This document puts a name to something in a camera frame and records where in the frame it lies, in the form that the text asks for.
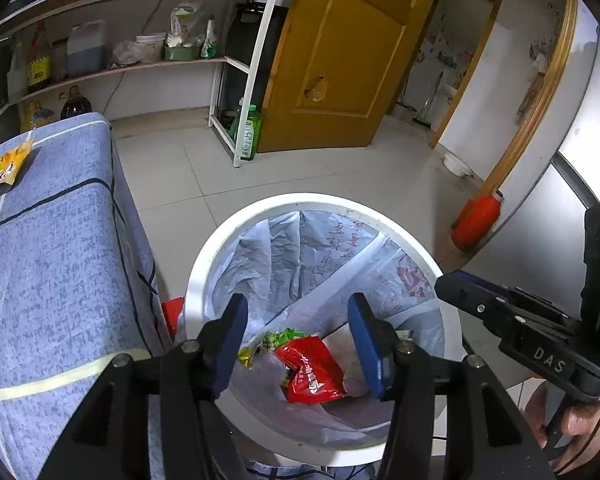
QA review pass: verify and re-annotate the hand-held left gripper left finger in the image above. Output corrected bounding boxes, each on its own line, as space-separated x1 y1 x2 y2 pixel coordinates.
36 293 249 480

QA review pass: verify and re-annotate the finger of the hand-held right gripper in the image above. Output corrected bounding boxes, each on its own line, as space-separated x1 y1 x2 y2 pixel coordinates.
435 270 582 347

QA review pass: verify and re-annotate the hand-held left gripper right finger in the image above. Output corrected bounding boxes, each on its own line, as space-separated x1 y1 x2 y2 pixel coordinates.
347 292 556 480

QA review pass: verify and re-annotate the green snack bag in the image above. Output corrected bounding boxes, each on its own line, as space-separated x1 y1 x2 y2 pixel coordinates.
261 328 307 352

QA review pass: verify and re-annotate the red snack wrapper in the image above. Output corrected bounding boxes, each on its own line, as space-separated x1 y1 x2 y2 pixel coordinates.
274 335 346 405

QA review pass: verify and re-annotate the white round bin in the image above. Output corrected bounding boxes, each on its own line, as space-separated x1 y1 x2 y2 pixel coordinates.
185 192 464 469

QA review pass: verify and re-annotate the clear plastic bin liner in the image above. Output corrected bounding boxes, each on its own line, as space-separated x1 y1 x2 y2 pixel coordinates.
210 208 449 447

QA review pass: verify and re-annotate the person's right hand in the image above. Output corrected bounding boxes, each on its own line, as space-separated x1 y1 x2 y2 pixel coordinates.
524 379 600 475

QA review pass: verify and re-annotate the red plastic bag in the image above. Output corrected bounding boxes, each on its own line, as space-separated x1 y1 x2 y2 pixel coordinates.
161 296 186 342

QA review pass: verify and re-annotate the orange thermos bottle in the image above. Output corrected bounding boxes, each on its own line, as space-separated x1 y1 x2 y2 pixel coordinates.
451 189 504 253

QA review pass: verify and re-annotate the white floor bowl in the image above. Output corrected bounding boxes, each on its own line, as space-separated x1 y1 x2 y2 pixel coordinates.
442 152 474 178

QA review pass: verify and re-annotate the broom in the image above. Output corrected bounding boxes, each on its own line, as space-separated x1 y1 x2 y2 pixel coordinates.
411 72 447 129

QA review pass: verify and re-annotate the blue plaid tablecloth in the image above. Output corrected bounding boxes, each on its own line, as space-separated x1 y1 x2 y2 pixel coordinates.
0 112 176 480

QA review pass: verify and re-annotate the green plastic bottle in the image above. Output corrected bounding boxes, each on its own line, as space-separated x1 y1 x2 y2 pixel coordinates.
232 99 263 162

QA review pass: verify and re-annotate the wooden door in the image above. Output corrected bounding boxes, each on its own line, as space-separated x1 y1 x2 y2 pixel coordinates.
256 0 449 154

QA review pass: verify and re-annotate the dark cooking oil bottle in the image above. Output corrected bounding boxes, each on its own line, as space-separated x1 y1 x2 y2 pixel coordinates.
59 87 92 121

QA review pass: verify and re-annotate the yellow-brown snack wrapper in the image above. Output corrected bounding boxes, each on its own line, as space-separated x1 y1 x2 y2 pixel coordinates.
0 139 34 199

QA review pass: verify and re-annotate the black tall appliance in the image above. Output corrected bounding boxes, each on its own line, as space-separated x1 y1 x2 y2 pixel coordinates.
219 2 277 117

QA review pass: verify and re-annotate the green bowl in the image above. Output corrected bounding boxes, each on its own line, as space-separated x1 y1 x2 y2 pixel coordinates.
163 44 200 62

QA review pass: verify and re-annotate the yellow food bag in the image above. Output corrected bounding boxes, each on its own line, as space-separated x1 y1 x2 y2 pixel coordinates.
19 101 56 134

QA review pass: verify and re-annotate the green and white packet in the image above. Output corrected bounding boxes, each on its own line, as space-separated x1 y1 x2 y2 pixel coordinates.
201 18 220 60

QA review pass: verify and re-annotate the white plastic tub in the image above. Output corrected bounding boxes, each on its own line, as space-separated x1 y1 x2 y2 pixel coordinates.
134 32 167 63

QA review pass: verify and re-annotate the crumpled clear plastic bag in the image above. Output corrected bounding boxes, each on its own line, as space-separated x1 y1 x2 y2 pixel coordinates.
110 39 139 69

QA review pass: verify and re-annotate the white plastic bag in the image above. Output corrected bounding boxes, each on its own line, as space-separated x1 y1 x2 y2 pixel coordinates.
168 2 206 49

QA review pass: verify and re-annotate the plastic jug with dark liquid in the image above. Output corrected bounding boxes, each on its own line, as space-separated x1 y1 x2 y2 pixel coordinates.
66 19 106 75

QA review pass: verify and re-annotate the brown glass jar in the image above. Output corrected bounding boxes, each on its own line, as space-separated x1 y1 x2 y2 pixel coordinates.
51 39 69 82

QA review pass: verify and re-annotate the soy sauce bottle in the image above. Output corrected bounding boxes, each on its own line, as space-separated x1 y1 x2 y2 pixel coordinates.
25 24 53 93

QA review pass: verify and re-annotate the white plastic bottle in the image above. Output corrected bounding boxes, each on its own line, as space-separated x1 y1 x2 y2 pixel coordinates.
7 42 29 102

